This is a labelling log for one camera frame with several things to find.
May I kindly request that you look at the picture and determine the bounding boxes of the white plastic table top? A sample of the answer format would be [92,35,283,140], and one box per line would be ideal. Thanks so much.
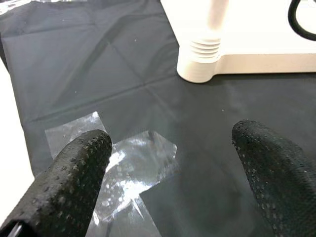
[159,0,316,84]

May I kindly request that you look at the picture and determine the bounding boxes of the clear plastic wrapper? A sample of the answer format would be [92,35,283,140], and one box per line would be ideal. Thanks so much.
[0,0,87,13]

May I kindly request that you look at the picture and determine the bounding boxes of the black table cloth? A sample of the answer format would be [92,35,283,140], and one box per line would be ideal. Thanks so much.
[0,0,316,237]

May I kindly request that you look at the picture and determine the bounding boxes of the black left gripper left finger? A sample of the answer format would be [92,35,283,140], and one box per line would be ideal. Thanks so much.
[0,129,113,237]

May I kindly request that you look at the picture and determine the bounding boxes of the flat clear tape piece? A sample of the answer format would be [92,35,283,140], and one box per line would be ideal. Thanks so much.
[44,111,109,161]

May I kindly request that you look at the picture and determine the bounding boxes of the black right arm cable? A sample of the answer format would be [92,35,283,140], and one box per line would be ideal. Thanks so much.
[287,0,316,42]

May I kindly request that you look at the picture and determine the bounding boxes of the white plastic table leg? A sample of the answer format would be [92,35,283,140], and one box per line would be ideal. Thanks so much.
[189,0,231,62]

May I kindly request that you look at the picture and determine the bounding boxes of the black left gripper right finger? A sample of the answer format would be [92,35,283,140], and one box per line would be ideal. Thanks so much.
[232,119,316,237]

